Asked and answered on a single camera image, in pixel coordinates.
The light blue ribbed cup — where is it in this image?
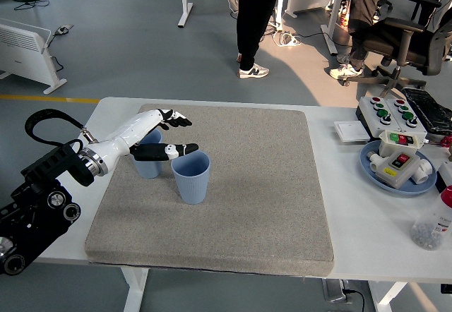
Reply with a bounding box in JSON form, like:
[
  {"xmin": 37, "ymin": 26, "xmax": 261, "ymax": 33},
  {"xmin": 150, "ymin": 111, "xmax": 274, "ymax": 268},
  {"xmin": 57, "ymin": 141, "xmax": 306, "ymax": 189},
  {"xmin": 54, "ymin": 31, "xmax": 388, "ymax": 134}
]
[
  {"xmin": 131, "ymin": 128, "xmax": 164, "ymax": 180},
  {"xmin": 170, "ymin": 149, "xmax": 212, "ymax": 205}
]

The white wall switch plate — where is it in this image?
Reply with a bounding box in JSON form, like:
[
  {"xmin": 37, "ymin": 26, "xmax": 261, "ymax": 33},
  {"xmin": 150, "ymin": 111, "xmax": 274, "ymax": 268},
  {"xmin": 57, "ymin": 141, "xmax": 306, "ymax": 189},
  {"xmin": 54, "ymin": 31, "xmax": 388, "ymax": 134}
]
[{"xmin": 334, "ymin": 120, "xmax": 371, "ymax": 143}]

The standing person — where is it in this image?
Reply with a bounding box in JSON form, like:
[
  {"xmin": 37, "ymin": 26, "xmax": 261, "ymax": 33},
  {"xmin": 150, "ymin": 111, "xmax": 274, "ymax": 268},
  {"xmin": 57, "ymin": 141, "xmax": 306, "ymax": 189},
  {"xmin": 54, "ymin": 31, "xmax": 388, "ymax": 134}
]
[{"xmin": 235, "ymin": 0, "xmax": 287, "ymax": 79}]

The white box black side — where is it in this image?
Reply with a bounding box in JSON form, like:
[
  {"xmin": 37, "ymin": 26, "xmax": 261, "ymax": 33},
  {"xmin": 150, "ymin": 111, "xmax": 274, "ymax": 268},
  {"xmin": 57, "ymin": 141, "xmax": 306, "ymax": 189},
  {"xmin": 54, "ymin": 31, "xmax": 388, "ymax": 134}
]
[{"xmin": 436, "ymin": 161, "xmax": 452, "ymax": 195}]

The white table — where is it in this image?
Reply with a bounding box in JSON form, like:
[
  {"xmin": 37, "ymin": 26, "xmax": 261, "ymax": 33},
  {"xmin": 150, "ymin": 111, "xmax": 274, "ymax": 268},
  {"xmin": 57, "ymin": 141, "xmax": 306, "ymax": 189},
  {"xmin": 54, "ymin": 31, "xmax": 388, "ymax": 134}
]
[{"xmin": 16, "ymin": 96, "xmax": 452, "ymax": 312}]

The grey-brown mat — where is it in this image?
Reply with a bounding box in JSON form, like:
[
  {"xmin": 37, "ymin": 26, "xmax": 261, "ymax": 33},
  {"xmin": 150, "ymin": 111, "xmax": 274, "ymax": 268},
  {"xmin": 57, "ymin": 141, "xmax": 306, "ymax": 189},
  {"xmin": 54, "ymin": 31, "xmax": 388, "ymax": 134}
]
[{"xmin": 84, "ymin": 103, "xmax": 335, "ymax": 277}]

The white desk leg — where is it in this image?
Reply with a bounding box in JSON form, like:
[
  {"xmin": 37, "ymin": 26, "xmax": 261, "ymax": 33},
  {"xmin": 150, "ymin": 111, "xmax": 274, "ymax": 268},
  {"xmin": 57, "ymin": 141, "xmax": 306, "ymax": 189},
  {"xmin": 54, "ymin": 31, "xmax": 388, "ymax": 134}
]
[
  {"xmin": 321, "ymin": 0, "xmax": 349, "ymax": 57},
  {"xmin": 177, "ymin": 0, "xmax": 194, "ymax": 28}
]

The white green-red switch box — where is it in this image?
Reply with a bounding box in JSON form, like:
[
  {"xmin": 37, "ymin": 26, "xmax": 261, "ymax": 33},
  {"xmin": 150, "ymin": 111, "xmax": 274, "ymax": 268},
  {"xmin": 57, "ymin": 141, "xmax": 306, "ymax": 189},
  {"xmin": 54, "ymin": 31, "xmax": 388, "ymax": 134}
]
[{"xmin": 378, "ymin": 130, "xmax": 428, "ymax": 157}]

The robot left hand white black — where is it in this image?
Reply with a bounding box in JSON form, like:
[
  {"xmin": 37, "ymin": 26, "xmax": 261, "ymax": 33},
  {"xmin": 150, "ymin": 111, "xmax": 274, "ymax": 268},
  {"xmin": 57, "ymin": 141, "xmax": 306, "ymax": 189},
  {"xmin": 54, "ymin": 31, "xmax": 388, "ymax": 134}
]
[{"xmin": 88, "ymin": 108, "xmax": 200, "ymax": 172}]

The white push-button control box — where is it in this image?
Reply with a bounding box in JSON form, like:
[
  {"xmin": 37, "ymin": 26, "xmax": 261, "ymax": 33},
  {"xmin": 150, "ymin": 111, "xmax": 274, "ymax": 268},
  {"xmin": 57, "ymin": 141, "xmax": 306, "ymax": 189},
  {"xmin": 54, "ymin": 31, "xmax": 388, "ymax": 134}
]
[
  {"xmin": 355, "ymin": 96, "xmax": 403, "ymax": 140},
  {"xmin": 384, "ymin": 98, "xmax": 430, "ymax": 140}
]

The seated person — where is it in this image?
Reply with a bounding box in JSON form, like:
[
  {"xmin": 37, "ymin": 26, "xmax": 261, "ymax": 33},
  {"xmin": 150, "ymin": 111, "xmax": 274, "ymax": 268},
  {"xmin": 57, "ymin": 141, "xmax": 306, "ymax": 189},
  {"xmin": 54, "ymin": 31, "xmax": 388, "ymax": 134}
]
[{"xmin": 329, "ymin": 0, "xmax": 398, "ymax": 80}]

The grey red-button switch box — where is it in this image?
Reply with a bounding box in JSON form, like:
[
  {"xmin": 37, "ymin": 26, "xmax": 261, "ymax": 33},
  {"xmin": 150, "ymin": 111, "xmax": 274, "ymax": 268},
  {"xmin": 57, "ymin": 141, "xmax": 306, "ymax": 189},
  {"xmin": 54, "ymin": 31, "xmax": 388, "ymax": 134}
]
[{"xmin": 374, "ymin": 149, "xmax": 422, "ymax": 190}]

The white pipe fitting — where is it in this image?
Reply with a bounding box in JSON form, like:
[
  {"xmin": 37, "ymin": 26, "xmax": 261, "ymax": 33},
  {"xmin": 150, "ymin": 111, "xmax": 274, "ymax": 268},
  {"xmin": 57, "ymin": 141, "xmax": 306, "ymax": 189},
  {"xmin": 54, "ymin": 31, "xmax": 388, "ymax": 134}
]
[
  {"xmin": 367, "ymin": 151, "xmax": 384, "ymax": 172},
  {"xmin": 412, "ymin": 158, "xmax": 434, "ymax": 185}
]

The clear bottle red cap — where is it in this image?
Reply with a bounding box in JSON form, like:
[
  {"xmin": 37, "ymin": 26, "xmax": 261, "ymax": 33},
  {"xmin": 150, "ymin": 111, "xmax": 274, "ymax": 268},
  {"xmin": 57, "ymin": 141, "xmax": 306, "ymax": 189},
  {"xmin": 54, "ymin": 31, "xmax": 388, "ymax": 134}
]
[{"xmin": 410, "ymin": 186, "xmax": 452, "ymax": 251}]

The black office chair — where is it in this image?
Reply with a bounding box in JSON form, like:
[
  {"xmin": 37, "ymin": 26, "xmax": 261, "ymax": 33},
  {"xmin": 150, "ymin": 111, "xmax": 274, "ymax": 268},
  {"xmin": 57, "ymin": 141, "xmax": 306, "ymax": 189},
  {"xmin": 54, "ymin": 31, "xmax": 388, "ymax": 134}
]
[{"xmin": 340, "ymin": 0, "xmax": 452, "ymax": 96}]

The blue plate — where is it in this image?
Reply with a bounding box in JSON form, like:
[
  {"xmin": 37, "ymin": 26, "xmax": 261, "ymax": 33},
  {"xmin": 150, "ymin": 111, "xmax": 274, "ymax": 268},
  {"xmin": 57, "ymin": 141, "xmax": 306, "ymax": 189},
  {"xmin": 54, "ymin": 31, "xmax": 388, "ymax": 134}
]
[{"xmin": 359, "ymin": 140, "xmax": 439, "ymax": 198}]

